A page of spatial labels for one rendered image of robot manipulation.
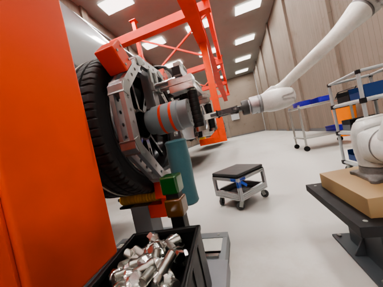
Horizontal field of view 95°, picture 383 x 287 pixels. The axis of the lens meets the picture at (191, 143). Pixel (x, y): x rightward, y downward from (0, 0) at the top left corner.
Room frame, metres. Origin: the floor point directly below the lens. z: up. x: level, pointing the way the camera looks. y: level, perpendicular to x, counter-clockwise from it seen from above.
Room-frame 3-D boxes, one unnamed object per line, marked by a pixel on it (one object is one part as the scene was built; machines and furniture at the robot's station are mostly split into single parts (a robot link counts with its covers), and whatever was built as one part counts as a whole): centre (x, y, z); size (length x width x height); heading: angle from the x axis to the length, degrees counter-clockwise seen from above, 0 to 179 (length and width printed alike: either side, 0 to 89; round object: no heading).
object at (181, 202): (0.39, 0.06, 0.59); 0.04 x 0.04 x 0.04; 75
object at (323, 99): (3.68, -2.78, 0.53); 1.12 x 0.69 x 1.06; 73
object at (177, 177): (0.39, 0.06, 0.64); 0.04 x 0.04 x 0.04; 75
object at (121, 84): (0.85, 0.14, 0.85); 0.54 x 0.07 x 0.54; 165
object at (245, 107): (0.91, -0.29, 0.83); 0.09 x 0.08 x 0.07; 75
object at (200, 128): (0.63, -0.04, 0.83); 0.04 x 0.04 x 0.16
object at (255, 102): (0.89, -0.36, 0.83); 0.09 x 0.06 x 0.09; 165
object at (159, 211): (0.86, 0.18, 0.48); 0.16 x 0.12 x 0.17; 75
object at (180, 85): (0.63, -0.01, 0.93); 0.09 x 0.05 x 0.05; 75
